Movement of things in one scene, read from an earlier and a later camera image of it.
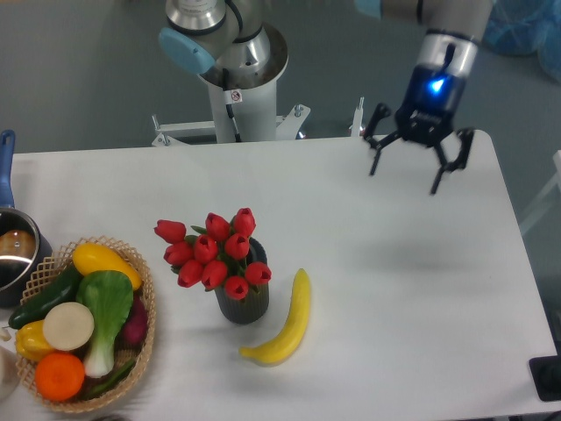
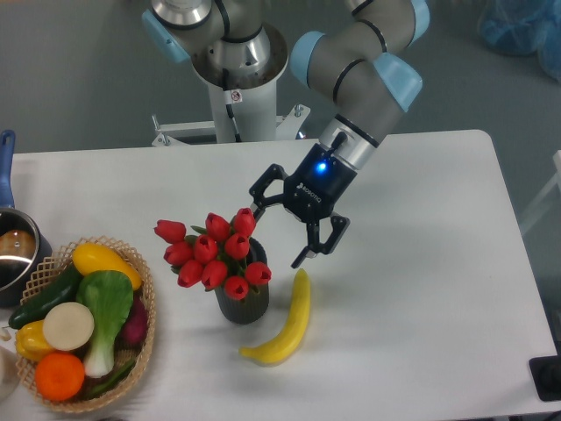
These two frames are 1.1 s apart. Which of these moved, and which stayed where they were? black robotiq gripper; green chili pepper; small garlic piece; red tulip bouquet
Moved: black robotiq gripper
Stayed: red tulip bouquet; small garlic piece; green chili pepper
